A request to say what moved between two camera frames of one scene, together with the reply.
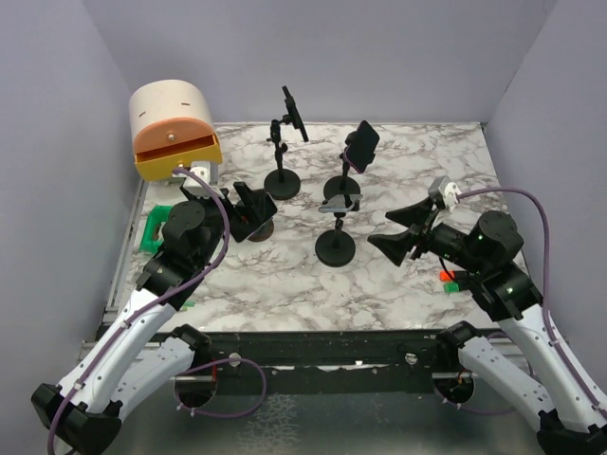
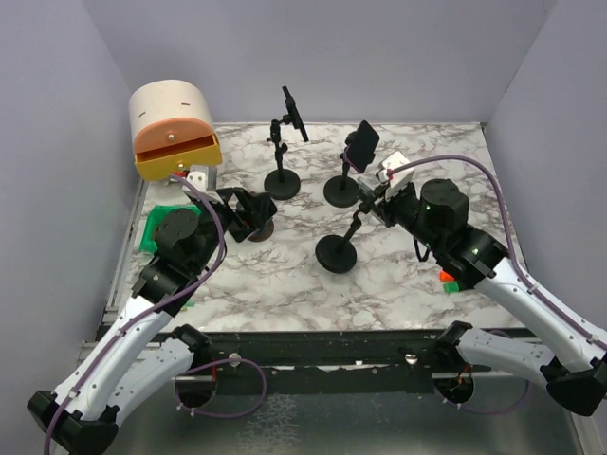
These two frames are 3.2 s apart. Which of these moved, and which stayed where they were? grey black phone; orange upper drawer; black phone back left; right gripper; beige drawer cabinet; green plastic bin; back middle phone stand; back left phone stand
Moved: grey black phone; right gripper
Stayed: beige drawer cabinet; back middle phone stand; orange upper drawer; back left phone stand; green plastic bin; black phone back left
